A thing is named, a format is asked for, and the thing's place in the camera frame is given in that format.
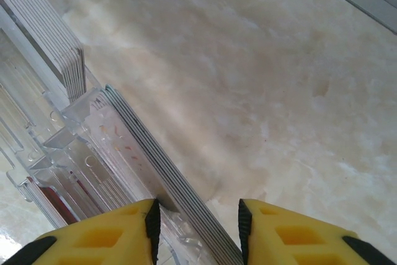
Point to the clear acrylic card stand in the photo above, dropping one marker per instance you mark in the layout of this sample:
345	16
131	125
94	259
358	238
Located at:
71	141

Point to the magnetic stripe card stack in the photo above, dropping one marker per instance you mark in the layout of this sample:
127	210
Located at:
40	20

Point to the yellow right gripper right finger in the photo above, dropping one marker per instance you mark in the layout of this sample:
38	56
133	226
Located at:
294	240

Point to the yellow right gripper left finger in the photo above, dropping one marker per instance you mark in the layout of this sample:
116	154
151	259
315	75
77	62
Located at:
93	240

